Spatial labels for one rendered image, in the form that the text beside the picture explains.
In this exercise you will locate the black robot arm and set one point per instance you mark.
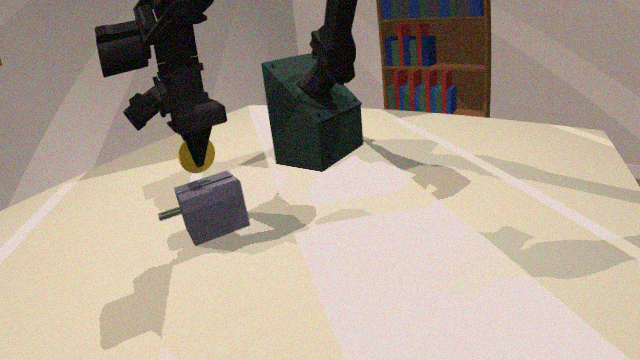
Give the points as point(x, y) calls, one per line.
point(124, 47)

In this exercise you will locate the gold coin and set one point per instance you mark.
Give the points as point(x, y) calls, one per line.
point(187, 162)

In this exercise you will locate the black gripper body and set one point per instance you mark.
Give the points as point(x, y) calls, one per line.
point(194, 110)

